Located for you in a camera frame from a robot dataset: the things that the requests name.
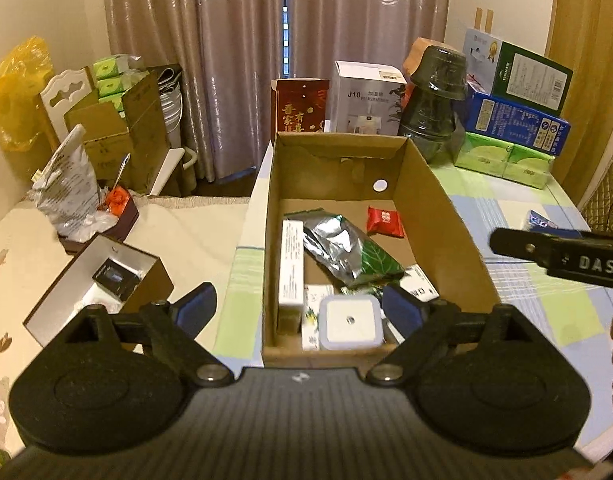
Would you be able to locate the white box with barcode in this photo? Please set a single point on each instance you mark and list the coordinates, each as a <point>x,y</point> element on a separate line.
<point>421,282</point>

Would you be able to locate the small blue white packet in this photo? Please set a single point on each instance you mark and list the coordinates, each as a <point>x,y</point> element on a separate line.
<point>551,221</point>

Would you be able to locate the white green medicine box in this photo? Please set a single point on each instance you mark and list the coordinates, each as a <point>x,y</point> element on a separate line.
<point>292,265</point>

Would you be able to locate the dark brown box orange item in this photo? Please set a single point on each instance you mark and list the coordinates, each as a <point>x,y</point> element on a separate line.
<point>119,205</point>

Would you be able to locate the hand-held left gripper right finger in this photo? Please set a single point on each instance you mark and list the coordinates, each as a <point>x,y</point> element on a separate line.
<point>402,307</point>

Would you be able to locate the white square night light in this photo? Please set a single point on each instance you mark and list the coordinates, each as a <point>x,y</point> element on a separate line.
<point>351,322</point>

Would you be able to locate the white humidifier box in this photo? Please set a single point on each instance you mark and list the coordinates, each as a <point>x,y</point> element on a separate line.
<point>369,97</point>

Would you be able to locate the silver foil bag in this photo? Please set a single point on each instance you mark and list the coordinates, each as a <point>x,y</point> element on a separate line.
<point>341,250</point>

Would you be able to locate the dark green box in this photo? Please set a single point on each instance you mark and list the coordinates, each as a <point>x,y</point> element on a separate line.
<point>531,80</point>

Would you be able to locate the black wrapped bowl stack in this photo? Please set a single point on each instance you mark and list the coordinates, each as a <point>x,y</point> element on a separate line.
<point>436,105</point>

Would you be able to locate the yellow plastic bag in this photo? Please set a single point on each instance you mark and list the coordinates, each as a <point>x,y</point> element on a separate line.
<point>16,95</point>

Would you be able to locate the cream printed blanket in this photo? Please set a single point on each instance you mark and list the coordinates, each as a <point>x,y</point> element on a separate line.
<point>196,225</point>

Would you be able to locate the green tissue pack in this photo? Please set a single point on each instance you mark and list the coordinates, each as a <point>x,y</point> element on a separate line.
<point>506,160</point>

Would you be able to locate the green tissue packs in carton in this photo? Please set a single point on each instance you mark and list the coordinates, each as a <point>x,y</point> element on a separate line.
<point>111,77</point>

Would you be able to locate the red gift box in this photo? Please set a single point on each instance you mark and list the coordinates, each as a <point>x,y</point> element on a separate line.
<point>299,107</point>

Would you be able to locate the grey pink curtain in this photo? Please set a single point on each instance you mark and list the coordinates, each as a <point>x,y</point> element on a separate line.
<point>266,35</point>

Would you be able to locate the open brown gift box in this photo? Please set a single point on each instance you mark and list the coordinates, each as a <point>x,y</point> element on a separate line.
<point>101,275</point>

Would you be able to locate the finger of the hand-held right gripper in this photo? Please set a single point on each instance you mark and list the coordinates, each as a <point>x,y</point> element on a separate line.
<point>518,244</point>

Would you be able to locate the white bucket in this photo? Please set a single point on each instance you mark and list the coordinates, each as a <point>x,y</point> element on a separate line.
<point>171,105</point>

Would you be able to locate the white blue box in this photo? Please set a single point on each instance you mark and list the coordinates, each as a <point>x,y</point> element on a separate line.
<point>479,52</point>

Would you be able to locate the blue carton box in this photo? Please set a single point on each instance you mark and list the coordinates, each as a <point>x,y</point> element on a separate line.
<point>516,122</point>

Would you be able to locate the brown cardboard box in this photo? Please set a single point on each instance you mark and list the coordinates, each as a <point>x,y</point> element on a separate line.
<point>436,220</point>

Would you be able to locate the quilted chair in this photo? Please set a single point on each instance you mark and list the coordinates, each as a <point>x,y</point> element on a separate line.
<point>606,200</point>

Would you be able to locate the clear printed plastic bag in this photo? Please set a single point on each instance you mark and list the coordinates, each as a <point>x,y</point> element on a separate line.
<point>69,185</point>

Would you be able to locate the white carved chair back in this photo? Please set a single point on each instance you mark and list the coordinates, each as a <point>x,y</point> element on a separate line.
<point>66,100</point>

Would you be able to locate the white ointment box bird print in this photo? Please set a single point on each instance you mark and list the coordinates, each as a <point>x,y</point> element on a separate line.
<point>311,310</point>

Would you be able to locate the open cardboard carton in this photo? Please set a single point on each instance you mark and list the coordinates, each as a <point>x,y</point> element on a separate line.
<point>131,135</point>

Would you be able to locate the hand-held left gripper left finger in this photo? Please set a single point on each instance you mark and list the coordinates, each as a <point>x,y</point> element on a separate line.
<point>196,305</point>

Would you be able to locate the red snack packet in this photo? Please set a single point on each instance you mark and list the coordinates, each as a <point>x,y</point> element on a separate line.
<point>385,222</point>

